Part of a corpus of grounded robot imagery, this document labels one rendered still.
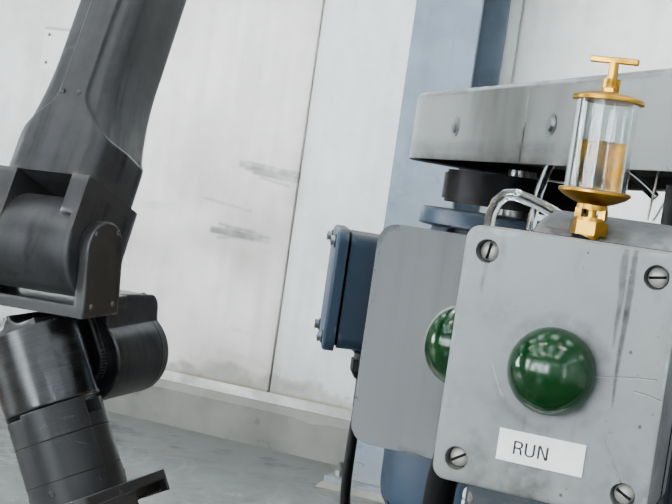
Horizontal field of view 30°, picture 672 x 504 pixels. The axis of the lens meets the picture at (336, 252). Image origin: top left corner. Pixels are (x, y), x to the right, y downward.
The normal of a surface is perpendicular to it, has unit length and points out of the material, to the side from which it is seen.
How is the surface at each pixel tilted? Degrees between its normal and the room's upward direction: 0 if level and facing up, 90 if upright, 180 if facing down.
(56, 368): 69
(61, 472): 82
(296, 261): 90
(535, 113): 90
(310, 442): 90
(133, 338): 58
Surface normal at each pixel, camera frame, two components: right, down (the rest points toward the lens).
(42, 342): 0.39, -0.22
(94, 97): -0.34, -0.36
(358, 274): 0.05, 0.06
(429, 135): -0.95, -0.12
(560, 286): -0.39, 0.00
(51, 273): -0.41, 0.47
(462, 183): -0.81, -0.08
